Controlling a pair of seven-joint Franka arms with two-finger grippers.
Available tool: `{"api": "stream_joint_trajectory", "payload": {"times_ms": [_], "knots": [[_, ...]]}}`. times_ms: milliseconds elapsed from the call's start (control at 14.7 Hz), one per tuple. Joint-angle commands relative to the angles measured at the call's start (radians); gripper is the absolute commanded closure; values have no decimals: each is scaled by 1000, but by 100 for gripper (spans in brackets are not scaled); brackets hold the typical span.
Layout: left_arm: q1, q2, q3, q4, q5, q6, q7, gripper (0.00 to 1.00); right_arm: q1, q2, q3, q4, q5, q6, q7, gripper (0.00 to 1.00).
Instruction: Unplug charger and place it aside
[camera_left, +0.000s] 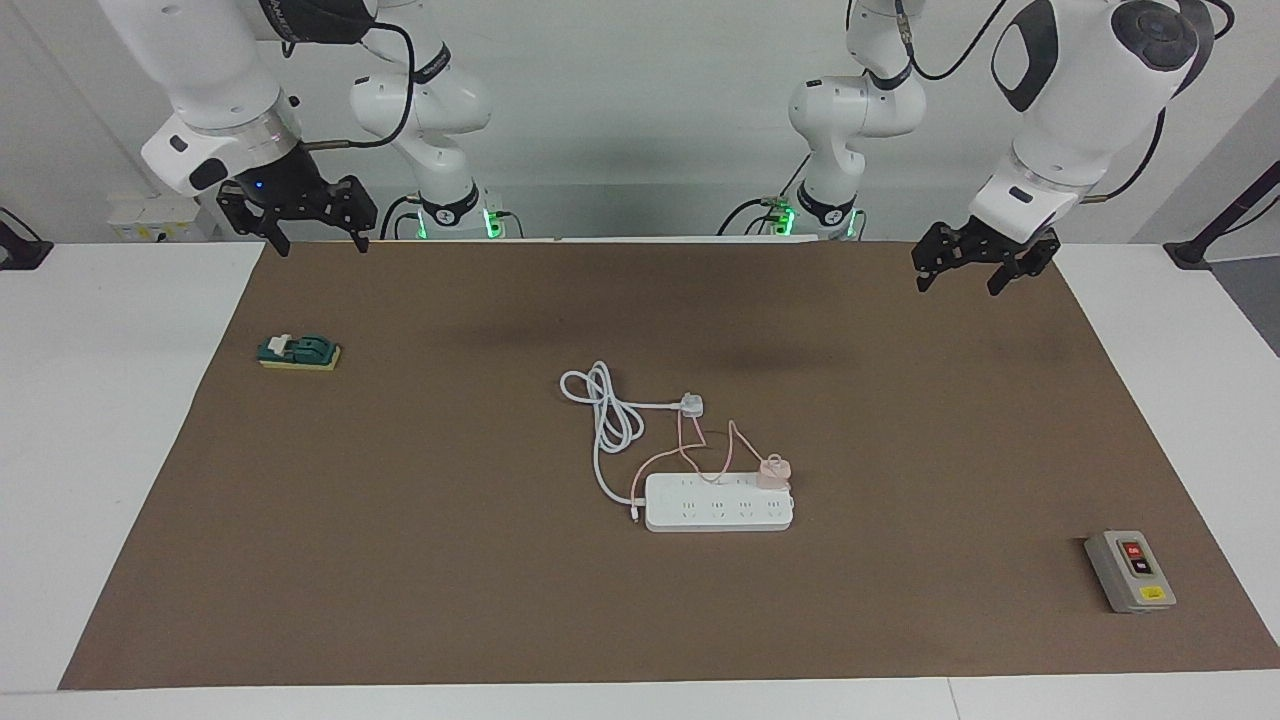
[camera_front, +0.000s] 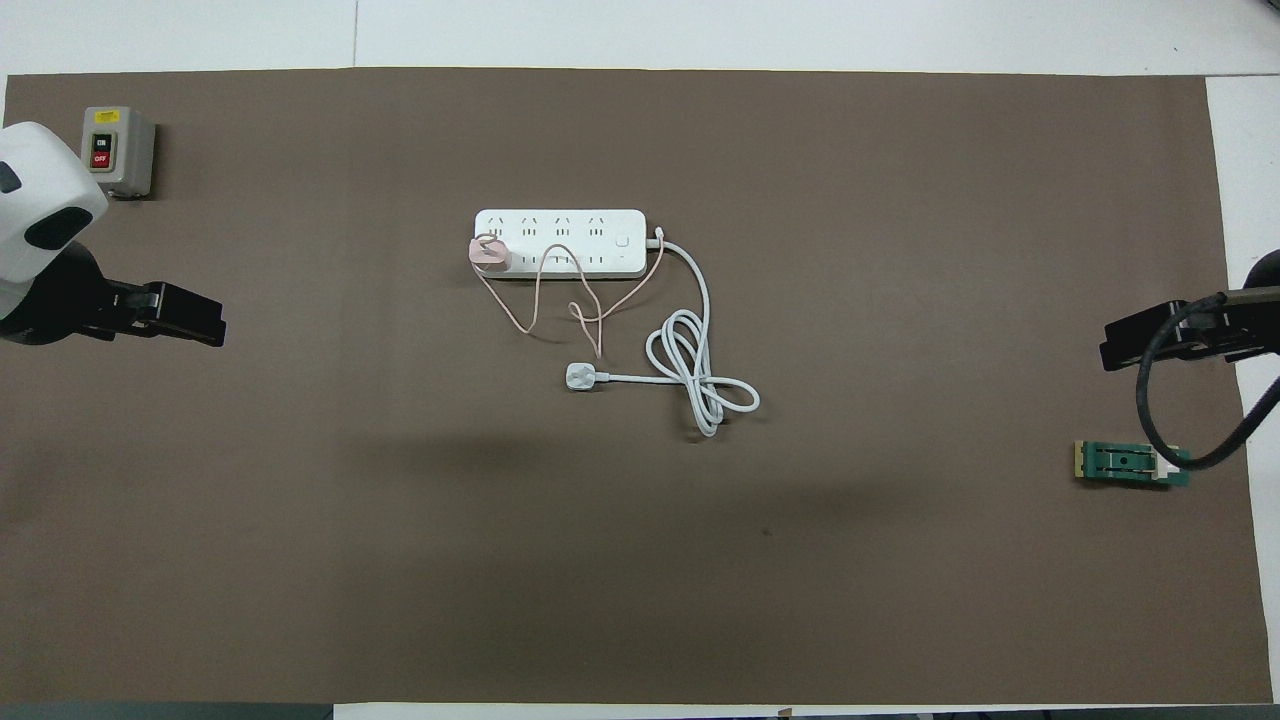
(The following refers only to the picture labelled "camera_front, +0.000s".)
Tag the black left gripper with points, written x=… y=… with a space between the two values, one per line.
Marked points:
x=125 y=305

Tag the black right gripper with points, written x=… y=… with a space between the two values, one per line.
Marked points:
x=1245 y=325

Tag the pink charger adapter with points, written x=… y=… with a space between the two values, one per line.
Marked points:
x=490 y=256

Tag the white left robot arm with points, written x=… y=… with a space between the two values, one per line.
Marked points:
x=40 y=210

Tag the green circuit board module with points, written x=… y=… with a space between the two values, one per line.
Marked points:
x=1125 y=463

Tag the white power strip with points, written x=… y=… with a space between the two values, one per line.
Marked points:
x=575 y=240

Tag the brown table mat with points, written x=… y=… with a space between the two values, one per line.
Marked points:
x=640 y=560

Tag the grey on-off switch box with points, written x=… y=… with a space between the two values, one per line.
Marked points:
x=118 y=150

